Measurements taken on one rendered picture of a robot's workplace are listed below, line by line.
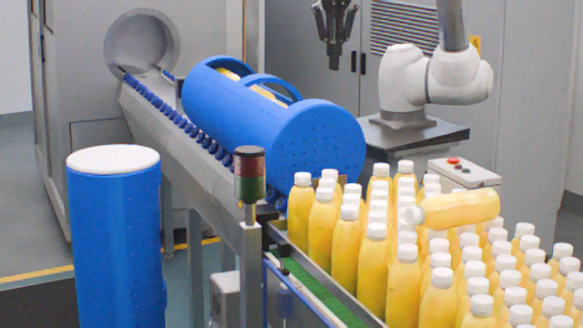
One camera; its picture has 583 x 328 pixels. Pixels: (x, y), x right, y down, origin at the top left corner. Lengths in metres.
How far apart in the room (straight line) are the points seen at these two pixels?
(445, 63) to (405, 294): 1.26
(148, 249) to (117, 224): 0.13
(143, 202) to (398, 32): 2.25
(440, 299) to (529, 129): 2.57
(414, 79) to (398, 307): 1.30
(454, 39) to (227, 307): 1.21
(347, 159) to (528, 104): 1.82
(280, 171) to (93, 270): 0.64
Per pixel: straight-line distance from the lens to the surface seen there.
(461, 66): 2.72
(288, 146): 2.18
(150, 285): 2.48
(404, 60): 2.79
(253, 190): 1.66
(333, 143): 2.24
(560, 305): 1.42
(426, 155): 2.83
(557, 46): 4.05
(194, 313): 3.39
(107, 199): 2.34
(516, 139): 3.94
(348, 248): 1.80
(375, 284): 1.72
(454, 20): 2.68
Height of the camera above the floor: 1.70
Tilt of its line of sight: 16 degrees down
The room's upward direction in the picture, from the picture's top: 1 degrees clockwise
